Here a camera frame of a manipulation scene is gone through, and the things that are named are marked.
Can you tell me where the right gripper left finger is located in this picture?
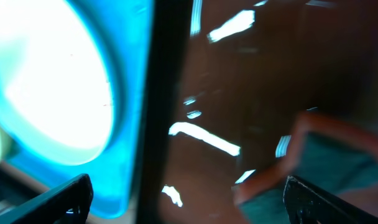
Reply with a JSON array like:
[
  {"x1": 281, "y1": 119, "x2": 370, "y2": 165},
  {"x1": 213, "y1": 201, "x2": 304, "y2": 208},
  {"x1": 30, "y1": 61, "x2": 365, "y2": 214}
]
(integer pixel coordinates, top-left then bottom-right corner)
[{"x1": 0, "y1": 174, "x2": 93, "y2": 224}]

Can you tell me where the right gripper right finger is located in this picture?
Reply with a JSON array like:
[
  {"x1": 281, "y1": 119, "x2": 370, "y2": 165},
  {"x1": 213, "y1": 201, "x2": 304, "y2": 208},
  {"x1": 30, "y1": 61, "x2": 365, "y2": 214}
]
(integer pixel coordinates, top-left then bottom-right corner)
[{"x1": 283, "y1": 175, "x2": 378, "y2": 224}]

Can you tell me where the orange sponge with dark scourer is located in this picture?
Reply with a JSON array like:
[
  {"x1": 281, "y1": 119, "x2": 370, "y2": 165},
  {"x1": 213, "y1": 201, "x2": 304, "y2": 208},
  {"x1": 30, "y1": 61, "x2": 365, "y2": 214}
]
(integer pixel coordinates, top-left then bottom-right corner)
[{"x1": 234, "y1": 112, "x2": 378, "y2": 223}]

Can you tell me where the light blue plate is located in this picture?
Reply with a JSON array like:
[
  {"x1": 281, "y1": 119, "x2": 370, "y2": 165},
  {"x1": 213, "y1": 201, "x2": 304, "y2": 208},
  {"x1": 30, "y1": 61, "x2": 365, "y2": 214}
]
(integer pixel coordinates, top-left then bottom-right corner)
[{"x1": 0, "y1": 1, "x2": 114, "y2": 166}]

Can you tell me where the blue plastic tray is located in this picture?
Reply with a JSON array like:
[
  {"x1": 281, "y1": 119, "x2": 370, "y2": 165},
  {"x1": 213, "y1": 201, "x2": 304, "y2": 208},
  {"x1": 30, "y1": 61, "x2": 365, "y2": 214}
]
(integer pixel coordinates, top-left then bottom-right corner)
[{"x1": 0, "y1": 0, "x2": 153, "y2": 223}]

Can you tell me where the dark red rectangular tray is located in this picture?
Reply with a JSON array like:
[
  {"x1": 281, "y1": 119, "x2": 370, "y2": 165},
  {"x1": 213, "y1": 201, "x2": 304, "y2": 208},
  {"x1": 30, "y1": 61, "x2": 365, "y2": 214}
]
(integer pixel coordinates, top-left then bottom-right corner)
[{"x1": 136, "y1": 1, "x2": 378, "y2": 223}]

